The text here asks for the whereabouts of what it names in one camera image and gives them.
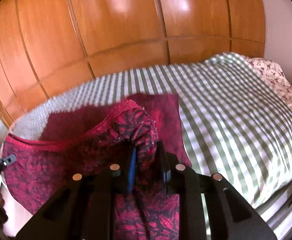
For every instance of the wooden panelled wardrobe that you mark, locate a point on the wooden panelled wardrobe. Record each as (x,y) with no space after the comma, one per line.
(50,46)

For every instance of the red floral patterned garment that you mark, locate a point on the red floral patterned garment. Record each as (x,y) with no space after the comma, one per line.
(88,141)

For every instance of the green white checkered bedsheet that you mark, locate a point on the green white checkered bedsheet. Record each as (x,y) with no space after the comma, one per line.
(232,121)

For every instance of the bed frame edge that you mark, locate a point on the bed frame edge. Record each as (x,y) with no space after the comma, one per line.
(277,211)

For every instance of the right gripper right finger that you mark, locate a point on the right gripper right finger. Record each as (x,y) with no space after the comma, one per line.
(209,206)

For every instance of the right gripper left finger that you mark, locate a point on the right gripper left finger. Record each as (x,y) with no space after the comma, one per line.
(84,209)

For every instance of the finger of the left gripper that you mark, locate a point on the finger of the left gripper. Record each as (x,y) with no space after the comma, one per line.
(7,161)

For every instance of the floral print pillow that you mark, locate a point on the floral print pillow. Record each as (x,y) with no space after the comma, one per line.
(271,73)

